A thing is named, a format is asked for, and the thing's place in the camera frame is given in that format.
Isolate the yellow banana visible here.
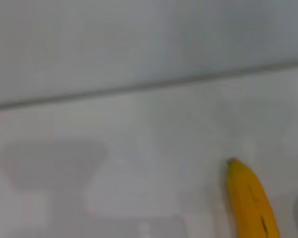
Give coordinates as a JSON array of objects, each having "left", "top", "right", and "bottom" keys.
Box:
[{"left": 225, "top": 157, "right": 281, "bottom": 238}]

